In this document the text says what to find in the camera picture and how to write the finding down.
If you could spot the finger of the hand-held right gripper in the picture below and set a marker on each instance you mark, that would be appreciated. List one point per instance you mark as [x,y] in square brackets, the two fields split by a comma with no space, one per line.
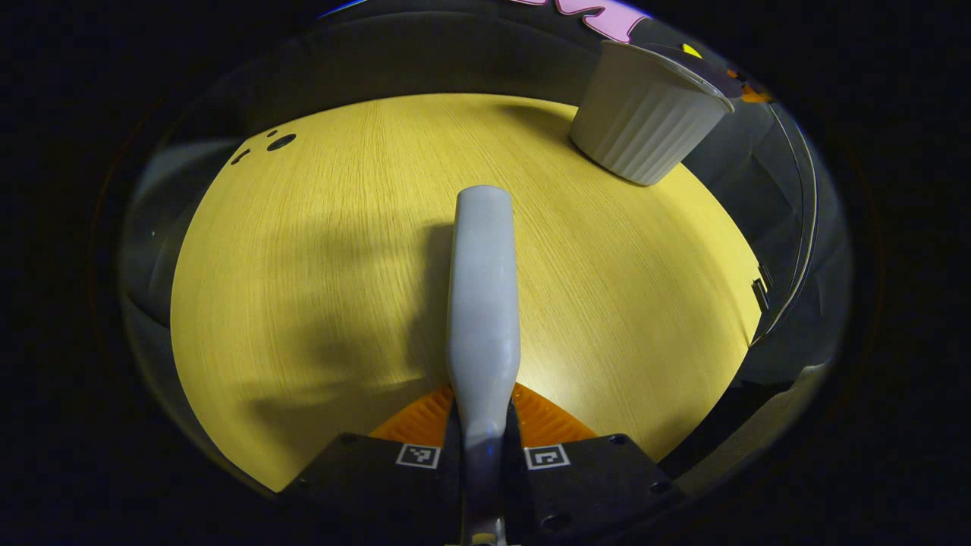
[752,94]

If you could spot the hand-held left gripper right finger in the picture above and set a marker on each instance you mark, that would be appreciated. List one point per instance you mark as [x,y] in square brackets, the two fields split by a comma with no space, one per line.
[592,485]

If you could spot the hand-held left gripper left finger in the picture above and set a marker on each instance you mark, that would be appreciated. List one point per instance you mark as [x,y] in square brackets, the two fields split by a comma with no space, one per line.
[379,493]

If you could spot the grey dustpan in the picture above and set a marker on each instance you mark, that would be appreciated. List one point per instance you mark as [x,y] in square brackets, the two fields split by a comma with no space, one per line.
[705,72]

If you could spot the white ribbed garbage bin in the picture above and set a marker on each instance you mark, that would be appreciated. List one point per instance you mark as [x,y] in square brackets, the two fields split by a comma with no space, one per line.
[645,121]

